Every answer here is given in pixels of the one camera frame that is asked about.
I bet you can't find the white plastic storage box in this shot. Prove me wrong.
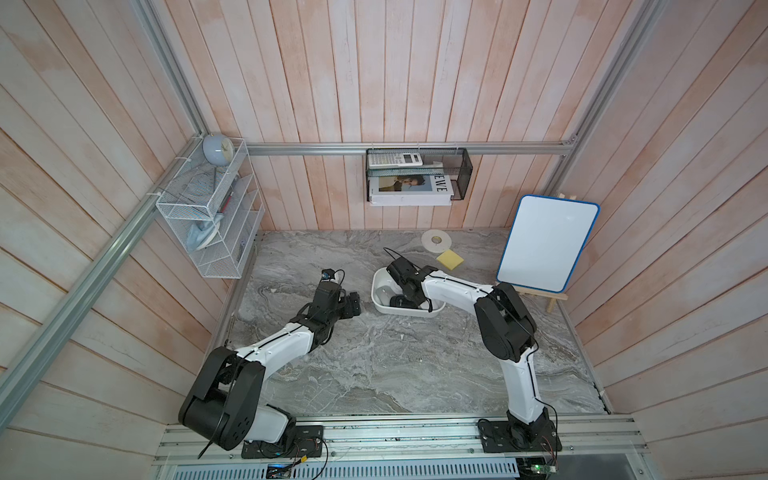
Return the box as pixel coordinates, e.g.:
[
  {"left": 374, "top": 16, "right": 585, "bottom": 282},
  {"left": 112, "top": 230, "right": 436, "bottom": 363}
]
[{"left": 371, "top": 268, "right": 446, "bottom": 318}]

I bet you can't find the black computer mouse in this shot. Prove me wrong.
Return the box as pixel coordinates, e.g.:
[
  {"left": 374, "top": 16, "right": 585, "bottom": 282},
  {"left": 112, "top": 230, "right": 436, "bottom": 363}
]
[{"left": 389, "top": 294, "right": 414, "bottom": 309}]

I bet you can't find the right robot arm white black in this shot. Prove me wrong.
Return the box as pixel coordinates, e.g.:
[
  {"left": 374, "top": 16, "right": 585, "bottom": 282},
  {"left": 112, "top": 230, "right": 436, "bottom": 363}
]
[{"left": 386, "top": 256, "right": 562, "bottom": 455}]

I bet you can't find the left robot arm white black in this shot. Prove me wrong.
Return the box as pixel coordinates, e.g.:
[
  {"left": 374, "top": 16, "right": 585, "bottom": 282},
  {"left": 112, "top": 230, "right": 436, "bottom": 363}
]
[{"left": 178, "top": 286, "right": 361, "bottom": 451}]

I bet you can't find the yellow sticky note pad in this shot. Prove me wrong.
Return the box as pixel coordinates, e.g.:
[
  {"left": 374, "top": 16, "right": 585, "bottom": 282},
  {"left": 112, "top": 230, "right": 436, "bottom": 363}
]
[{"left": 436, "top": 249, "right": 464, "bottom": 270}]

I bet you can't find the white tape roll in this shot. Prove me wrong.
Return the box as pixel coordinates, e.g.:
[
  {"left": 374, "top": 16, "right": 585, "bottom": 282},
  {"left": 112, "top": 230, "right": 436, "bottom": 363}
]
[{"left": 421, "top": 229, "right": 452, "bottom": 254}]

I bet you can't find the white magazine book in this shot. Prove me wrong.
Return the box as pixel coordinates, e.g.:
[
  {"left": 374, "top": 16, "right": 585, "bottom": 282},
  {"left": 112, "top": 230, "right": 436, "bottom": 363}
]
[{"left": 368, "top": 174, "right": 454, "bottom": 207}]

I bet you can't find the green thin book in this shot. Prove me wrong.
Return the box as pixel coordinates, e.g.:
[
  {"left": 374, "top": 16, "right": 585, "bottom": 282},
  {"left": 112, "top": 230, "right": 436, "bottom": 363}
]
[{"left": 366, "top": 162, "right": 445, "bottom": 177}]

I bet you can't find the white calculator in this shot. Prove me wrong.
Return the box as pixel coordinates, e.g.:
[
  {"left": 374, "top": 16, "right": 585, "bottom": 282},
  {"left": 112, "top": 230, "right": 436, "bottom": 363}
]
[{"left": 367, "top": 151, "right": 423, "bottom": 169}]

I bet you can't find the blue framed whiteboard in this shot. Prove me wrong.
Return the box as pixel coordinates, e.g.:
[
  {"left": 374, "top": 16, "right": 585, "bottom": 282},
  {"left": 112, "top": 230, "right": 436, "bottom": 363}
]
[{"left": 496, "top": 194, "right": 601, "bottom": 295}]

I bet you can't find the black mesh wall basket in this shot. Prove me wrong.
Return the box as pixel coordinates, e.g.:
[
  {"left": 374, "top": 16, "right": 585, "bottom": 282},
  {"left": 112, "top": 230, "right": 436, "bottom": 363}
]
[{"left": 365, "top": 146, "right": 473, "bottom": 203}]

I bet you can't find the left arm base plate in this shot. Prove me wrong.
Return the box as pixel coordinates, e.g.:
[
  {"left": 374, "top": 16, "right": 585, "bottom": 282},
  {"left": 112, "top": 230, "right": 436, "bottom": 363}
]
[{"left": 241, "top": 425, "right": 327, "bottom": 460}]

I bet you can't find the white wire wall rack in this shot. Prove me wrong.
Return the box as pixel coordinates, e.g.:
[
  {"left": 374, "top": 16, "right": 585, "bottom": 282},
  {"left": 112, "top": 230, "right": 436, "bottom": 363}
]
[{"left": 156, "top": 136, "right": 266, "bottom": 279}]

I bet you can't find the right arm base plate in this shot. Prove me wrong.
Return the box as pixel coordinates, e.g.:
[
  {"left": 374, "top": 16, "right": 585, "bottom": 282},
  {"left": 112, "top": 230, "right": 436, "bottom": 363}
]
[{"left": 477, "top": 411, "right": 562, "bottom": 453}]

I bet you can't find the aluminium front rail frame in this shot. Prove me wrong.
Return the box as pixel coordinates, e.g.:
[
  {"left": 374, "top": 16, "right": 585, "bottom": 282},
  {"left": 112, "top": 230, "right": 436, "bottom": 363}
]
[{"left": 153, "top": 414, "right": 648, "bottom": 466}]

